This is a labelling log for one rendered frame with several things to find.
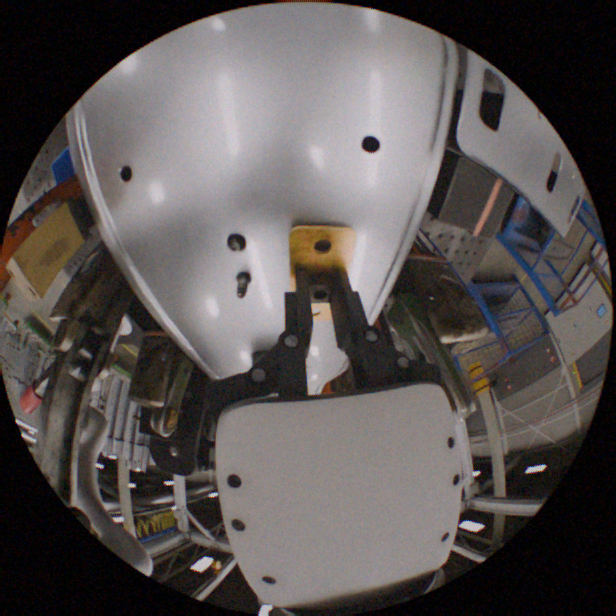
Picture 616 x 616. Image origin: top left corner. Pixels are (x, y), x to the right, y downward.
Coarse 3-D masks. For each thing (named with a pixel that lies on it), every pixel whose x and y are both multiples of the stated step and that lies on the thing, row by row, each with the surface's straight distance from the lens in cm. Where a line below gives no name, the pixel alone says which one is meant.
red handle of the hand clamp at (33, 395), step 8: (80, 344) 19; (88, 344) 19; (80, 352) 19; (88, 352) 19; (80, 360) 20; (88, 360) 20; (48, 368) 23; (72, 368) 21; (40, 376) 25; (48, 376) 23; (32, 384) 26; (40, 384) 25; (24, 392) 29; (32, 392) 26; (40, 392) 26; (24, 400) 29; (32, 400) 27; (40, 400) 26; (24, 408) 30; (32, 408) 29
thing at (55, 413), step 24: (72, 360) 18; (96, 360) 19; (48, 384) 20; (72, 384) 20; (48, 408) 19; (72, 408) 20; (48, 432) 19; (72, 432) 20; (48, 456) 20; (72, 456) 21; (48, 480) 21; (72, 480) 22; (72, 504) 23
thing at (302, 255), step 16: (304, 240) 11; (336, 240) 11; (352, 240) 11; (304, 256) 12; (320, 256) 12; (336, 256) 12; (352, 256) 12; (320, 272) 12; (320, 288) 12; (320, 304) 15; (320, 320) 16
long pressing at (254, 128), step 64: (128, 64) 14; (192, 64) 12; (256, 64) 11; (320, 64) 11; (384, 64) 12; (448, 64) 15; (128, 128) 13; (192, 128) 11; (256, 128) 10; (320, 128) 10; (384, 128) 11; (448, 128) 14; (128, 192) 14; (192, 192) 12; (256, 192) 11; (320, 192) 11; (384, 192) 12; (128, 256) 17; (192, 256) 14; (256, 256) 13; (384, 256) 14; (192, 320) 19; (256, 320) 18; (320, 384) 38
